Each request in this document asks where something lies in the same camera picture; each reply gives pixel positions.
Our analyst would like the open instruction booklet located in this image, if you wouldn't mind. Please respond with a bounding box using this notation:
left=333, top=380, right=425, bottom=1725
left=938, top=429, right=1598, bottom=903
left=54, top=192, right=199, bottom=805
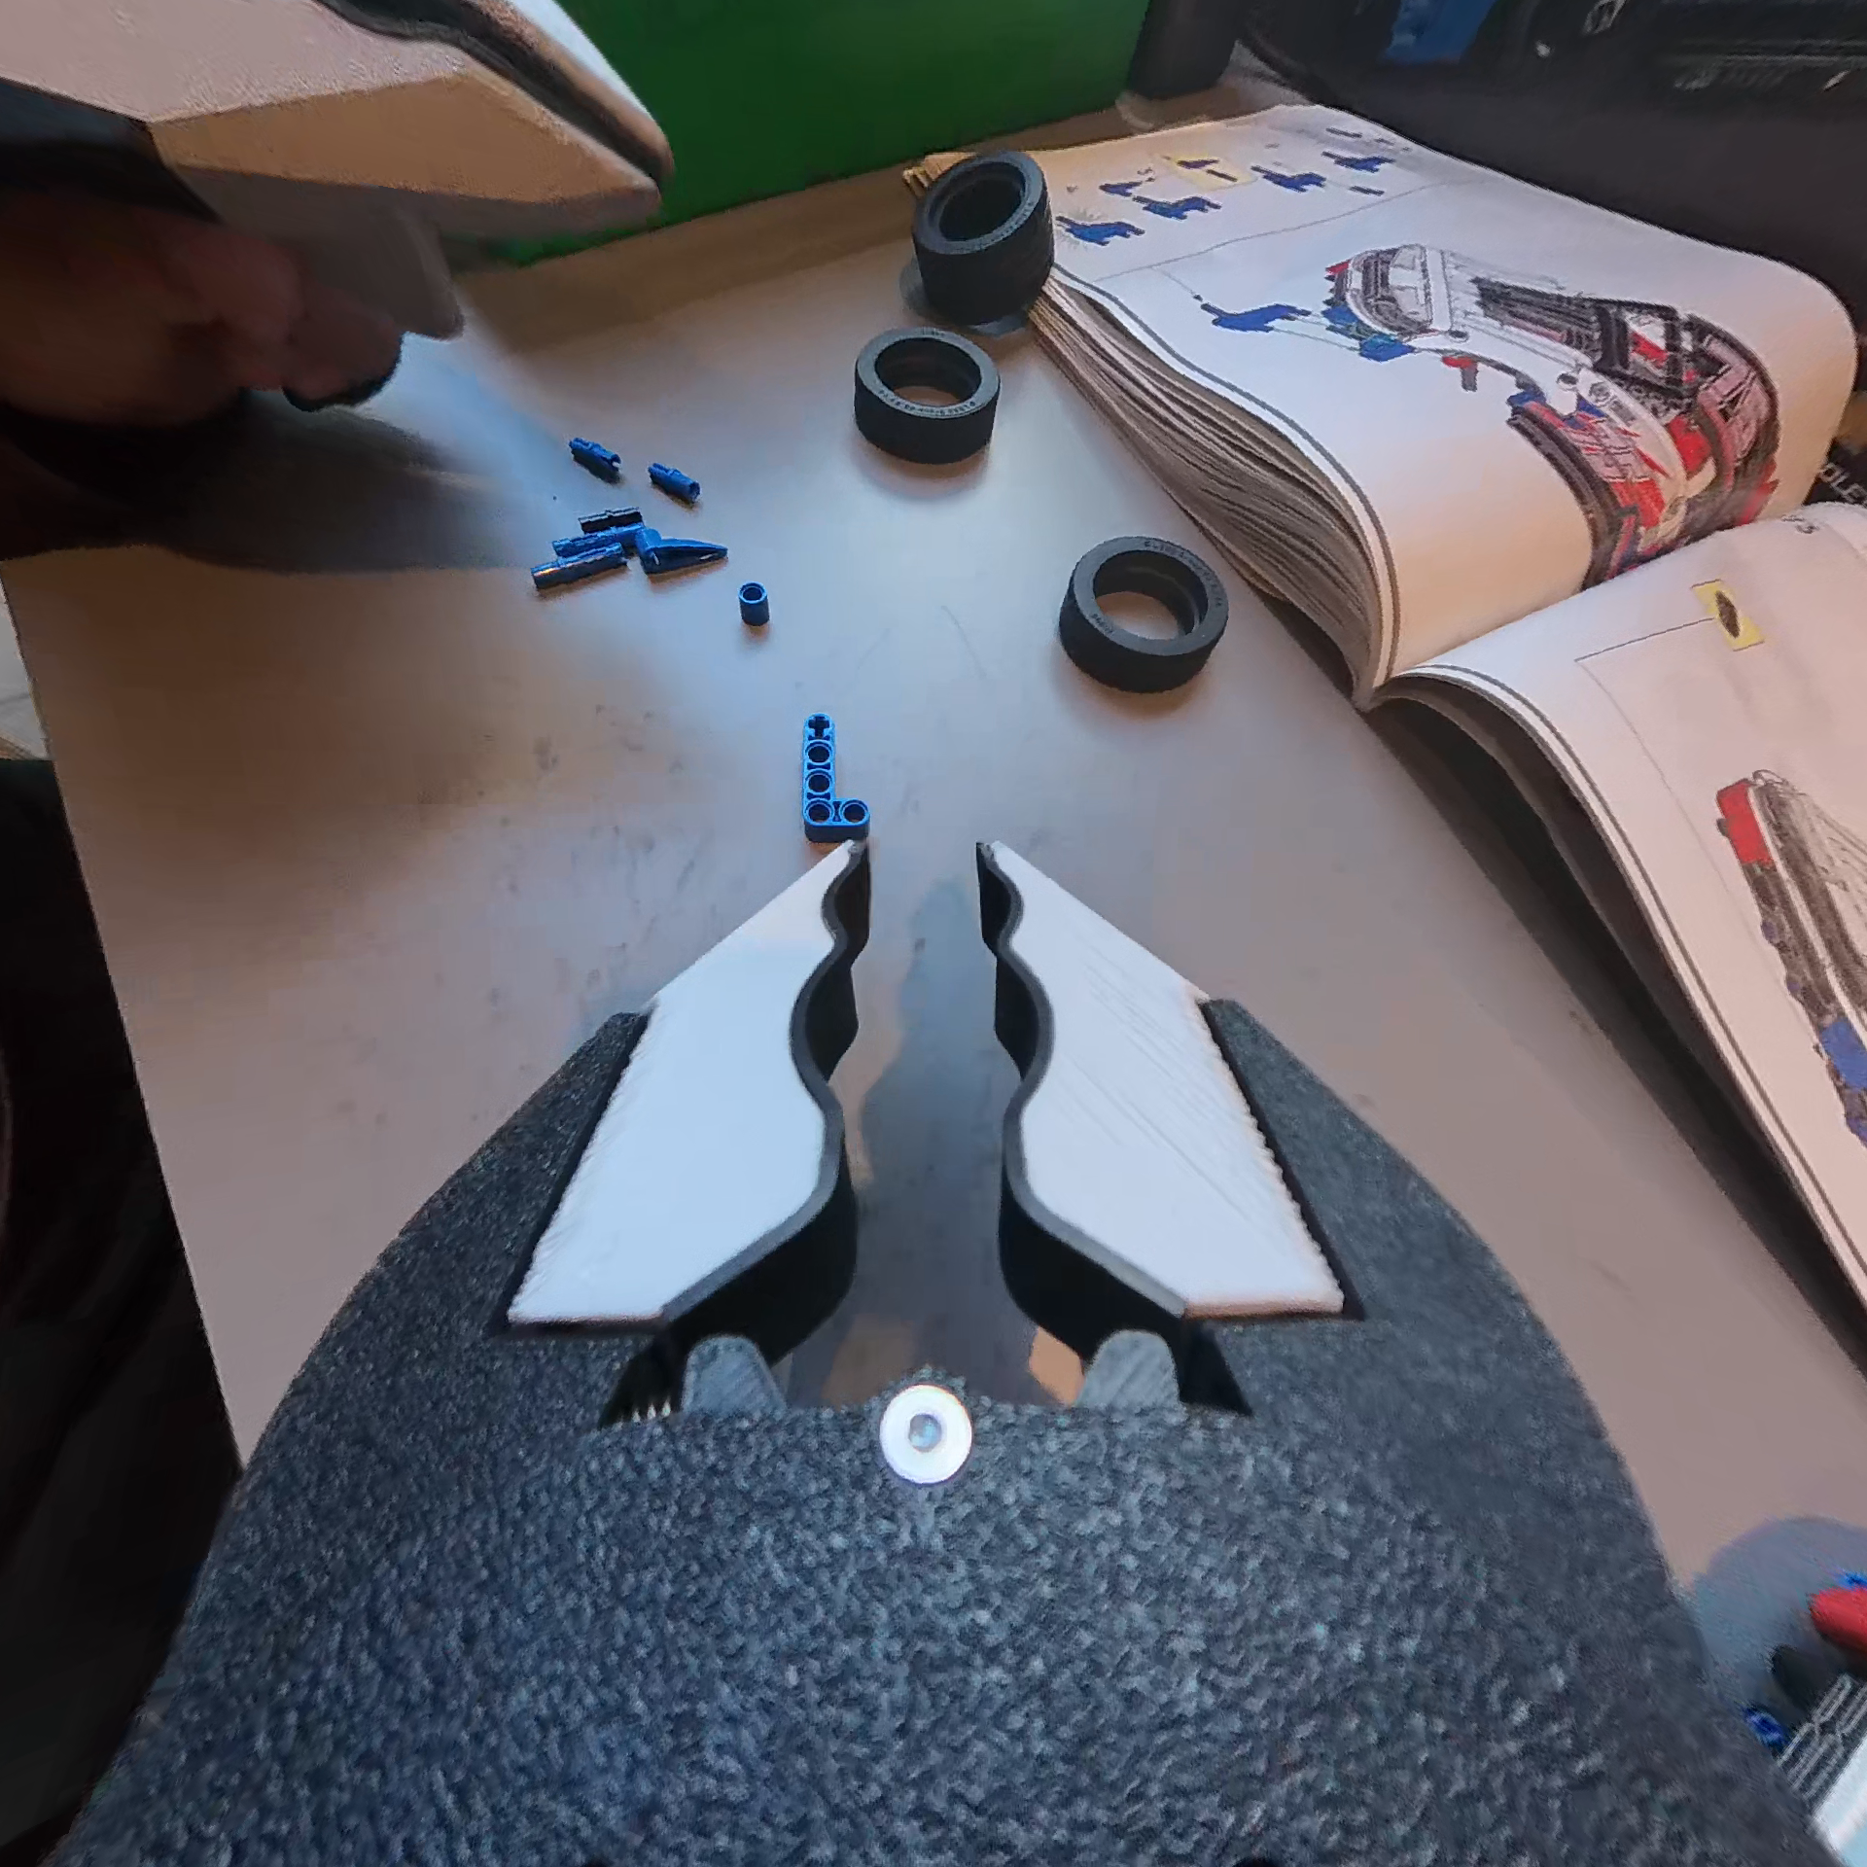
left=918, top=101, right=1867, bottom=1306

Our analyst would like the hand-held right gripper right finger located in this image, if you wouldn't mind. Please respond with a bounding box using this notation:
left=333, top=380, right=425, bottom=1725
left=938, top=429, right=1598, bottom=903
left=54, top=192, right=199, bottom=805
left=973, top=841, right=1347, bottom=1355

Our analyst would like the black power adapter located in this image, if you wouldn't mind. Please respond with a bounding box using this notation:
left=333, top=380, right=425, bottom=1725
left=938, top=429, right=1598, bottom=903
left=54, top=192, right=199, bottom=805
left=1129, top=0, right=1242, bottom=101

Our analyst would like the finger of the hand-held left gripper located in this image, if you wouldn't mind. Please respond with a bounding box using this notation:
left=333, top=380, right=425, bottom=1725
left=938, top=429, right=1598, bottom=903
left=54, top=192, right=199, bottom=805
left=327, top=0, right=676, bottom=180
left=0, top=0, right=665, bottom=236

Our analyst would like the grey desk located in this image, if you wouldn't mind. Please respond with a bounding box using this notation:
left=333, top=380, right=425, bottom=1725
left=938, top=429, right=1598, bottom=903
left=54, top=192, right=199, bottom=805
left=0, top=86, right=1867, bottom=1620

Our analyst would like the green box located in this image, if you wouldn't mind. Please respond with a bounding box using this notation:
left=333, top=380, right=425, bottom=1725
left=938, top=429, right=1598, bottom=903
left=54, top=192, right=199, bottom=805
left=482, top=0, right=1155, bottom=266

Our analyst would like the blue L-shaped beam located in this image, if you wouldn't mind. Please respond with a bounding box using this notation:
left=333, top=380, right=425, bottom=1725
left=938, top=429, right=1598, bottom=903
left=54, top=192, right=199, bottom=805
left=800, top=711, right=872, bottom=845

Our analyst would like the toy brick race car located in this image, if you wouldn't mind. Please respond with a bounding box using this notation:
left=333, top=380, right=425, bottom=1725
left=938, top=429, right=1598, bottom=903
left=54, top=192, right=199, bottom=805
left=1743, top=1566, right=1867, bottom=1867

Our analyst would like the person's left forearm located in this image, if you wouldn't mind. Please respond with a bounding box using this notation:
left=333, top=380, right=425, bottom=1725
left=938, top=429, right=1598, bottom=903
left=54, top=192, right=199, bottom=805
left=0, top=394, right=453, bottom=561

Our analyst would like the black toy car box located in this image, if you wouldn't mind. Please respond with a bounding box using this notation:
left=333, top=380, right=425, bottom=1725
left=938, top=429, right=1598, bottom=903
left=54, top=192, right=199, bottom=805
left=1240, top=0, right=1867, bottom=315

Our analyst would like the black rubber tyre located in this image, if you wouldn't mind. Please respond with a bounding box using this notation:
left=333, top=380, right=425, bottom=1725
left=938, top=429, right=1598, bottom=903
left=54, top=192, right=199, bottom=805
left=1061, top=535, right=1231, bottom=694
left=855, top=327, right=1002, bottom=466
left=911, top=148, right=1056, bottom=329

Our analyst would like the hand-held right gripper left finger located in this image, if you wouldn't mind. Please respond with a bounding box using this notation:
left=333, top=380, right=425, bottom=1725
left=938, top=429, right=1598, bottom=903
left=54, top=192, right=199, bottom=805
left=506, top=841, right=875, bottom=1364

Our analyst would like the person's left hand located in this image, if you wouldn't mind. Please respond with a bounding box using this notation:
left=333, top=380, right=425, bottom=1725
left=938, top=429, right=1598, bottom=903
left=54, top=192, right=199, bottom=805
left=0, top=189, right=403, bottom=424

